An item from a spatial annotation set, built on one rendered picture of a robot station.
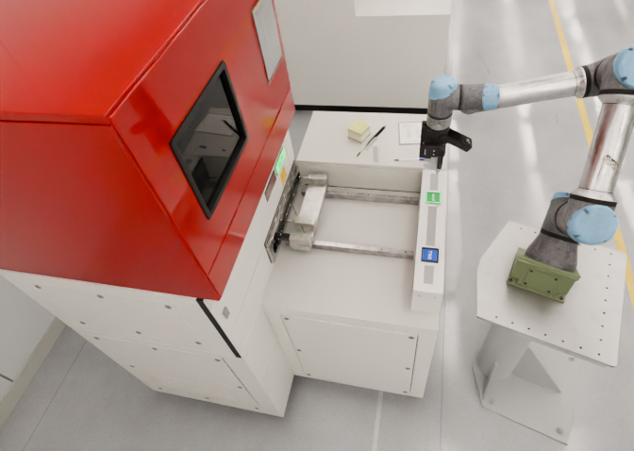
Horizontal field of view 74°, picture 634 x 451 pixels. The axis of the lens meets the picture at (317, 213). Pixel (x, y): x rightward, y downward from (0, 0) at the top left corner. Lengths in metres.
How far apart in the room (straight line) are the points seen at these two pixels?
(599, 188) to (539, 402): 1.25
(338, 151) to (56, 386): 2.00
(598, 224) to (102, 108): 1.22
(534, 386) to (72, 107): 2.17
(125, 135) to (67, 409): 2.15
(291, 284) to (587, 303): 1.00
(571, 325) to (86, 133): 1.45
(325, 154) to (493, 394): 1.38
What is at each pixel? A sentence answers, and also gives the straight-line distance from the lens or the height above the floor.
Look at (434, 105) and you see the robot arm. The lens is 1.31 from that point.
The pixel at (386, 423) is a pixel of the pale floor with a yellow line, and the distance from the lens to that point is 2.23.
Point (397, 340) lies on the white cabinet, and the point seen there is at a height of 0.70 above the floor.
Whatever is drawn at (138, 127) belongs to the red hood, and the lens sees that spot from 0.79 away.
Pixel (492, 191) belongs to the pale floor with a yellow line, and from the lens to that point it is 3.03.
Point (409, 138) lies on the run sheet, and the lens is 1.86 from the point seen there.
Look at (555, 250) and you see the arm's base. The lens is 1.51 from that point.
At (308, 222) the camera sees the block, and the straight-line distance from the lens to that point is 1.64.
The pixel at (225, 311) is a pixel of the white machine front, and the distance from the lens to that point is 1.29.
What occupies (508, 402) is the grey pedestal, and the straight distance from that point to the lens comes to 2.32.
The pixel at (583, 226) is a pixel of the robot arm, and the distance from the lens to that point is 1.36.
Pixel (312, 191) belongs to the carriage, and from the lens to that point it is 1.78.
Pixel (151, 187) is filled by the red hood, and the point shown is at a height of 1.65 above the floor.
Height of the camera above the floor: 2.17
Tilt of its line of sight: 49 degrees down
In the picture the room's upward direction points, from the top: 11 degrees counter-clockwise
